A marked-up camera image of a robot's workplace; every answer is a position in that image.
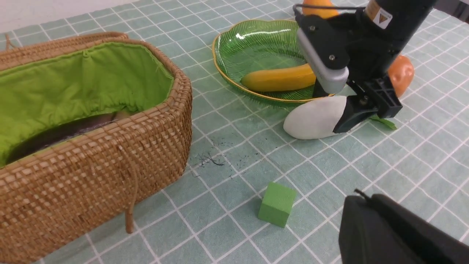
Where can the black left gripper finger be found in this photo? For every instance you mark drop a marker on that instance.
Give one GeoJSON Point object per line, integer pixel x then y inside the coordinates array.
{"type": "Point", "coordinates": [378, 230]}

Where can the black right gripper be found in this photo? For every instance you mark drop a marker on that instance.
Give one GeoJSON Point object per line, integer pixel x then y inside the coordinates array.
{"type": "Point", "coordinates": [367, 42]}

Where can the orange brown plastic potato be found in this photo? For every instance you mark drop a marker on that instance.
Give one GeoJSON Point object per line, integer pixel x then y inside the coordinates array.
{"type": "Point", "coordinates": [401, 73]}

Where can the white plastic radish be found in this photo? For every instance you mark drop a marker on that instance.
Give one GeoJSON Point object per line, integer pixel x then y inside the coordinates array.
{"type": "Point", "coordinates": [317, 119]}

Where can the yellow plastic banana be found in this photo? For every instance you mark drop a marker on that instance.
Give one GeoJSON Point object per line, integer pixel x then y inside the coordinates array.
{"type": "Point", "coordinates": [280, 80]}

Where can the orange yellow plastic mango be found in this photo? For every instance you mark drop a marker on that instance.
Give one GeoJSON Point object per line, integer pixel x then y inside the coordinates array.
{"type": "Point", "coordinates": [320, 12]}

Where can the purple plastic eggplant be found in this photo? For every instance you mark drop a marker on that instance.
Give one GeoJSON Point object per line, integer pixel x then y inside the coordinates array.
{"type": "Point", "coordinates": [61, 133]}

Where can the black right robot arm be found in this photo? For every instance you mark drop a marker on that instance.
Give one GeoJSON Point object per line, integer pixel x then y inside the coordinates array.
{"type": "Point", "coordinates": [411, 12]}

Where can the green foam cube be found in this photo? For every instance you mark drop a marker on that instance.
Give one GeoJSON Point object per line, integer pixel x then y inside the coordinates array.
{"type": "Point", "coordinates": [277, 204]}

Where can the green glass leaf plate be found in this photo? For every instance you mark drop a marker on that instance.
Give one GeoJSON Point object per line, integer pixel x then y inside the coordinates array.
{"type": "Point", "coordinates": [253, 45]}

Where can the green checked tablecloth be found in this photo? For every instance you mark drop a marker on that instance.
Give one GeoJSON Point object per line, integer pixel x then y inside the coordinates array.
{"type": "Point", "coordinates": [210, 215]}

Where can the woven rattan basket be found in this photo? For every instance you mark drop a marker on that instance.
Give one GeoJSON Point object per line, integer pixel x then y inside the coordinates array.
{"type": "Point", "coordinates": [59, 193]}

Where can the green fabric basket liner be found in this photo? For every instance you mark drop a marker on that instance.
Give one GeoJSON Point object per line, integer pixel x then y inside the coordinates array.
{"type": "Point", "coordinates": [101, 79]}

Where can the woven rattan basket lid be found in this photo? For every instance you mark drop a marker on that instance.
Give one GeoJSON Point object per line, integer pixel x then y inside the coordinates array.
{"type": "Point", "coordinates": [14, 56]}

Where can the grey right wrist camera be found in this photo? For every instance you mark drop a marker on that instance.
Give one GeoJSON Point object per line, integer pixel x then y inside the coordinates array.
{"type": "Point", "coordinates": [332, 81]}

